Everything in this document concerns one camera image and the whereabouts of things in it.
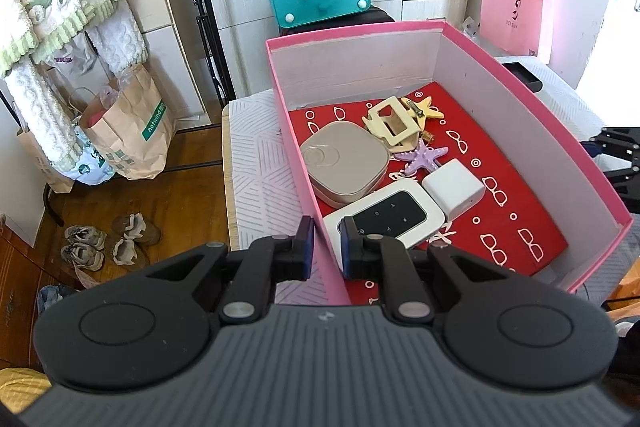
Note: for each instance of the pink cardboard box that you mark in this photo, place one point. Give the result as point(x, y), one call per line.
point(350, 67)

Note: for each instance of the translucent plastic bag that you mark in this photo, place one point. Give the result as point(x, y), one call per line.
point(70, 57)

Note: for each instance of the red patterned paper sheet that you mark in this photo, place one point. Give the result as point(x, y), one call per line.
point(525, 217)

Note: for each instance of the grey sneaker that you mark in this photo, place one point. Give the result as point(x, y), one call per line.
point(82, 256)
point(85, 237)

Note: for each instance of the black rack leg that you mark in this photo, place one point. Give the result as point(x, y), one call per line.
point(50, 207)

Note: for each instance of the small black box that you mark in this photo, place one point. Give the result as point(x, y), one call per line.
point(522, 76)

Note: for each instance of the blue cloth bundle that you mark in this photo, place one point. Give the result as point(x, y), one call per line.
point(52, 297)

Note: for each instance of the purple starfish hair clip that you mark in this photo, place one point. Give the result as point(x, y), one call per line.
point(422, 159)

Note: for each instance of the brown paper bag green label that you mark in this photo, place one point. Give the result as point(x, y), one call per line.
point(135, 132)

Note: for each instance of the black stand pole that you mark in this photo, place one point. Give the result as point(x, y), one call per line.
point(205, 7)

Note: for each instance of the yellow starfish hair clip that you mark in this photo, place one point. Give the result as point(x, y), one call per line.
point(429, 109)

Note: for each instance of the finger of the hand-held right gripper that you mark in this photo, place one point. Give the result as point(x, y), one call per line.
point(617, 142)
point(629, 174)

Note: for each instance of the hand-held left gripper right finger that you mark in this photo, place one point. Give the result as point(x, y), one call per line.
point(346, 249)

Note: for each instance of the beige square device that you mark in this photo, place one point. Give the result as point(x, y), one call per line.
point(345, 162)

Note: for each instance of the cream hair claw clip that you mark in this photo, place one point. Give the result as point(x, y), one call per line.
point(390, 127)

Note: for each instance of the white cube charger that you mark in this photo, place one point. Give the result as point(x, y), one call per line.
point(452, 189)

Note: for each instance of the pink gift bag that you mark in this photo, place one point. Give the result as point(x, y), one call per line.
point(515, 17)

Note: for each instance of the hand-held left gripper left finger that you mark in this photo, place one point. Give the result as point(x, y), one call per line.
point(306, 247)

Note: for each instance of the white green plastic bag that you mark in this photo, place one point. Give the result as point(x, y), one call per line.
point(92, 167)

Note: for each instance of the white black pocket router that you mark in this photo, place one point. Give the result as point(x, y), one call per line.
point(395, 209)

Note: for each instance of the plain brown paper bag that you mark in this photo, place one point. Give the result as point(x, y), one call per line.
point(40, 162)

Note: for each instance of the yellow cloth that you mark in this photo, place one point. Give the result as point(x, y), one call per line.
point(20, 389)

